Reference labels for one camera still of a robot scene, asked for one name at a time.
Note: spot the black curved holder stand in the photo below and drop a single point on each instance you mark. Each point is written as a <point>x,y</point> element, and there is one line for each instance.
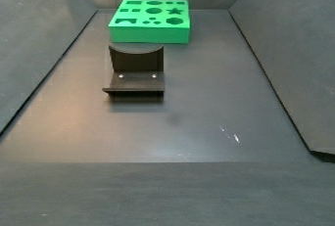
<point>137,71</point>

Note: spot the green shape sorter box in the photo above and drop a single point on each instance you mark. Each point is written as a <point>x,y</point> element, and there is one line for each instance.
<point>151,21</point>

